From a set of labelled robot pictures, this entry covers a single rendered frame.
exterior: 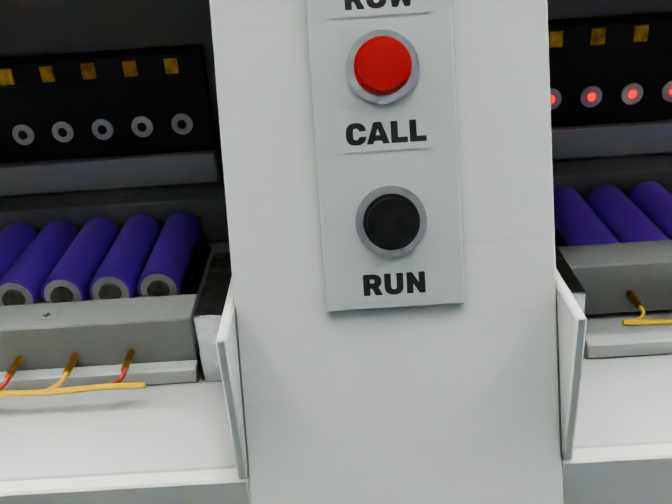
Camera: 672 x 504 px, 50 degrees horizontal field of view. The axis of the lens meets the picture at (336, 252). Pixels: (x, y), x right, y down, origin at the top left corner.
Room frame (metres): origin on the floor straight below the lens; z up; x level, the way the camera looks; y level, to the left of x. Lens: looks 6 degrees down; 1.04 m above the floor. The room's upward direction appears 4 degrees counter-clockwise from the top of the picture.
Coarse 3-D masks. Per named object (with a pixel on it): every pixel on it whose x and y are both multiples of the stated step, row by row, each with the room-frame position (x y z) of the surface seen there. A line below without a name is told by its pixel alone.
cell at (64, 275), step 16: (96, 224) 0.35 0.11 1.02; (112, 224) 0.36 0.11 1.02; (80, 240) 0.33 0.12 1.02; (96, 240) 0.33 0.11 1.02; (112, 240) 0.35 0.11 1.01; (64, 256) 0.32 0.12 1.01; (80, 256) 0.32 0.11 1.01; (96, 256) 0.33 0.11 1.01; (64, 272) 0.30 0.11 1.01; (80, 272) 0.31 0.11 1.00; (48, 288) 0.30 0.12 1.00; (64, 288) 0.30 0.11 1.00; (80, 288) 0.30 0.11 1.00
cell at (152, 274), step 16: (176, 224) 0.34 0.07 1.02; (192, 224) 0.35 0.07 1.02; (160, 240) 0.33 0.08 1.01; (176, 240) 0.33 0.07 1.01; (192, 240) 0.34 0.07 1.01; (160, 256) 0.31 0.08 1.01; (176, 256) 0.31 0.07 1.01; (192, 256) 0.33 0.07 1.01; (144, 272) 0.30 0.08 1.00; (160, 272) 0.30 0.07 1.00; (176, 272) 0.30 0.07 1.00; (144, 288) 0.30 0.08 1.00; (160, 288) 0.30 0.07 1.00; (176, 288) 0.30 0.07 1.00
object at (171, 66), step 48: (144, 48) 0.36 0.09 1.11; (192, 48) 0.36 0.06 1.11; (0, 96) 0.37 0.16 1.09; (48, 96) 0.37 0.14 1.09; (96, 96) 0.37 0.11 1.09; (144, 96) 0.37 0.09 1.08; (192, 96) 0.37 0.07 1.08; (0, 144) 0.38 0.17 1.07; (48, 144) 0.38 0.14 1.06; (96, 144) 0.38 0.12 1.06; (144, 144) 0.38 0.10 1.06; (192, 144) 0.38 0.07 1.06
